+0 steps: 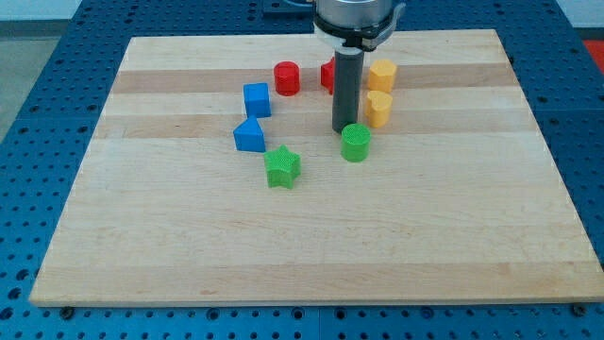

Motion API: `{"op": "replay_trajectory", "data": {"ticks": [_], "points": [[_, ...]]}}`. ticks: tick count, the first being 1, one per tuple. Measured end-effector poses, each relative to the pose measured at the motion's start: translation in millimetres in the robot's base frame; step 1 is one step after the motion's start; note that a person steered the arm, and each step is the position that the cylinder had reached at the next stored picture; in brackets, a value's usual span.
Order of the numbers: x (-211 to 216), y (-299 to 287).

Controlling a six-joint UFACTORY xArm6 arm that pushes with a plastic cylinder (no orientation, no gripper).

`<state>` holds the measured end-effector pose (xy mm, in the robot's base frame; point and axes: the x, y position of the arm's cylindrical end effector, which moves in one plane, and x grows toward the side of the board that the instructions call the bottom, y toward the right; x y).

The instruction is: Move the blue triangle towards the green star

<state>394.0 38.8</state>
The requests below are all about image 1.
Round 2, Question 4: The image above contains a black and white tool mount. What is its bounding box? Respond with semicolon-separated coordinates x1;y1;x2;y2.
312;2;406;52

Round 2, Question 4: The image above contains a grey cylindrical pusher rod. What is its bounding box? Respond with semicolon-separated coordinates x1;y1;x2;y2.
332;48;364;133

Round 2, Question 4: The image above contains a blue triangle block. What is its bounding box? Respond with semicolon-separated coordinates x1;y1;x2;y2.
233;116;265;153

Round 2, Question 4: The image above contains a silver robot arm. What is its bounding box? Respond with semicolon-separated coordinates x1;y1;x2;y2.
313;0;406;133

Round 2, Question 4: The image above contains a red star block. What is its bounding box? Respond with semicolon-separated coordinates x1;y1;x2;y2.
320;57;335;94

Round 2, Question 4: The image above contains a green star block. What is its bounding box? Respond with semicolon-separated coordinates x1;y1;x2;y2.
263;144;301;189

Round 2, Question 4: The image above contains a yellow hexagon block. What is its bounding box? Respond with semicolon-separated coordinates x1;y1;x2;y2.
367;59;397;94

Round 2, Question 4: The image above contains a yellow heart block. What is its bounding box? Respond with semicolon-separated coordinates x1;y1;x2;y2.
364;90;393;128

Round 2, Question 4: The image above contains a red cylinder block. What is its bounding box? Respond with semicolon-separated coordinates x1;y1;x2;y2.
274;60;300;96

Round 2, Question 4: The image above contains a green cylinder block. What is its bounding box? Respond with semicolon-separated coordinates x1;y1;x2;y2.
341;123;371;162

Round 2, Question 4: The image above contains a blue cube block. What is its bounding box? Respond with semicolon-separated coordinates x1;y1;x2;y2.
243;83;272;118

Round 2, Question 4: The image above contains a wooden board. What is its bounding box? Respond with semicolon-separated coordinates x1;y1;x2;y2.
30;29;603;307

